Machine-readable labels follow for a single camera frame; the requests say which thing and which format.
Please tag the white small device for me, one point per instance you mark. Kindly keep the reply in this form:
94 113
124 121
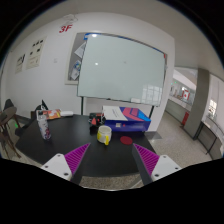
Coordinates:
66 113

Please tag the wall poster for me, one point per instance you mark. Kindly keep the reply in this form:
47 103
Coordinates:
19 64
35 53

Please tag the blue cardboard box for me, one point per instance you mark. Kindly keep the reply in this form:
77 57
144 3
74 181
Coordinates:
136 121

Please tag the wall poster left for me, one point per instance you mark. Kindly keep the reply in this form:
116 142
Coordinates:
19 64

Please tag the white paper sheet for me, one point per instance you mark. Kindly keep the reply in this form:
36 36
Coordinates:
113 113

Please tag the wall poster right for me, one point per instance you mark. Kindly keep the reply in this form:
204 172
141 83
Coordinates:
35 53

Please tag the black red tool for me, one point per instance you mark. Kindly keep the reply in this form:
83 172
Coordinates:
96 119

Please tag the grey concrete pillar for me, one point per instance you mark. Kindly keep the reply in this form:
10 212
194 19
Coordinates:
193 122

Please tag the white and yellow mug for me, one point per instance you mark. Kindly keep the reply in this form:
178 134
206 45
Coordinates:
104 134

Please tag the red round coaster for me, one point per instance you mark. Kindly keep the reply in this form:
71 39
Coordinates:
126 140

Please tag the large whiteboard on stand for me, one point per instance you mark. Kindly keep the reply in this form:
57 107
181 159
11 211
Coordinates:
120 69

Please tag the wooden chair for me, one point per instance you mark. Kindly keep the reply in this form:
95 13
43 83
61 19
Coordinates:
8 113

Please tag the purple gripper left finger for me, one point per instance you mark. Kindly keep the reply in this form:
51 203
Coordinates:
68 166

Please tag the orange red book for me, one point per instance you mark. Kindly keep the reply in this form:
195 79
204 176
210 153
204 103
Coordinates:
52 114

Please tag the clear plastic water bottle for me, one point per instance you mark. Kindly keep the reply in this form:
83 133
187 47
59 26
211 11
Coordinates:
43 125

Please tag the red 3F wall sign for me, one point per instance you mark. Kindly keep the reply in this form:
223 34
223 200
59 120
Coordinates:
65 28

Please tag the black round table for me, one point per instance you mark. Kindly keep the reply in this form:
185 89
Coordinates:
69 133

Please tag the grey notice board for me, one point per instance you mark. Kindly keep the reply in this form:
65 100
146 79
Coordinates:
75 59

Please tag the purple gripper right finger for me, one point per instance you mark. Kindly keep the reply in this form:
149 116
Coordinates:
151 166

